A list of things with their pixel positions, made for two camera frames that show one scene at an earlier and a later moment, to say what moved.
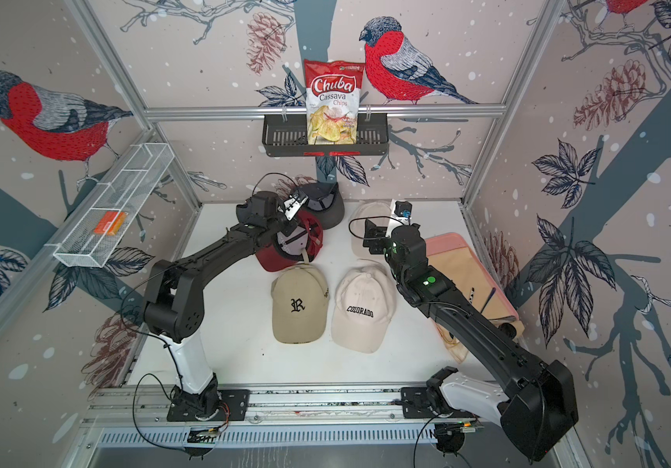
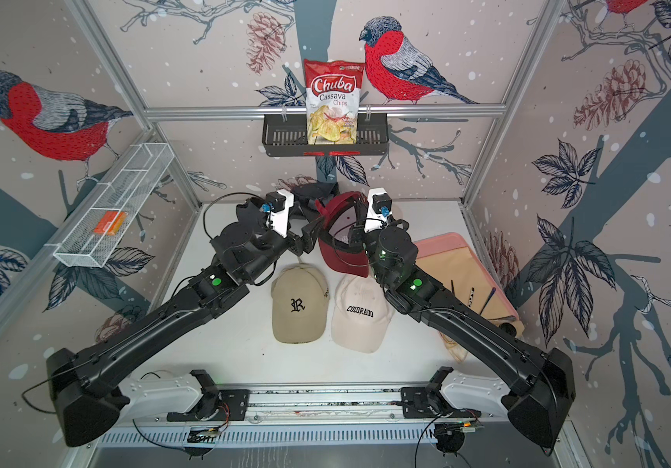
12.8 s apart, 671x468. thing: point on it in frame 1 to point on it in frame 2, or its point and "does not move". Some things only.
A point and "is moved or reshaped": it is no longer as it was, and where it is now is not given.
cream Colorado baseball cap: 364,305 does not move
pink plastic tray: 443,243 does not move
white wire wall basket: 94,236 does not move
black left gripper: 293,224 to 306,240
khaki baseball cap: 299,302 does not move
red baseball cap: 285,253 is moved or reshaped
